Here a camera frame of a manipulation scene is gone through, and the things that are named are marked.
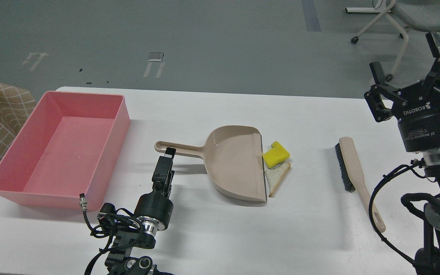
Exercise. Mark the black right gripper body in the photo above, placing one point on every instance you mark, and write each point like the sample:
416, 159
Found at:
418, 115

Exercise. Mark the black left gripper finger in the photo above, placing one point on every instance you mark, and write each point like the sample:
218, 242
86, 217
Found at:
163, 172

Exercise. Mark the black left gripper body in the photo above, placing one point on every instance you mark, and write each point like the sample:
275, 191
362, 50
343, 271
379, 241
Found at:
156, 205

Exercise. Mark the beige hand brush black bristles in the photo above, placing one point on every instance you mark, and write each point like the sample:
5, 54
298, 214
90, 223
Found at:
353, 178

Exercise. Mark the beige plastic dustpan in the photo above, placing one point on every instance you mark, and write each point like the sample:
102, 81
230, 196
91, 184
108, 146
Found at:
232, 157

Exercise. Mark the yellow sponge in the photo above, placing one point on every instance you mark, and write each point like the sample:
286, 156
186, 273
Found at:
275, 155

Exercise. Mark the triangular bread slice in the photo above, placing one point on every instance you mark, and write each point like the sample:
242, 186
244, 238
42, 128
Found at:
276, 175

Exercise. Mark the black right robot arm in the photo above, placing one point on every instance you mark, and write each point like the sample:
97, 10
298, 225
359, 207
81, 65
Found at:
422, 205

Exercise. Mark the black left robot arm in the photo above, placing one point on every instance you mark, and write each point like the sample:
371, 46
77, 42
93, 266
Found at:
126, 230

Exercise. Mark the pink plastic bin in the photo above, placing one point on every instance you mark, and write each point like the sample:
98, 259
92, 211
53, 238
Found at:
69, 146

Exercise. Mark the grey office chair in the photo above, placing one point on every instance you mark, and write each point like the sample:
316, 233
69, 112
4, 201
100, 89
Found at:
404, 15

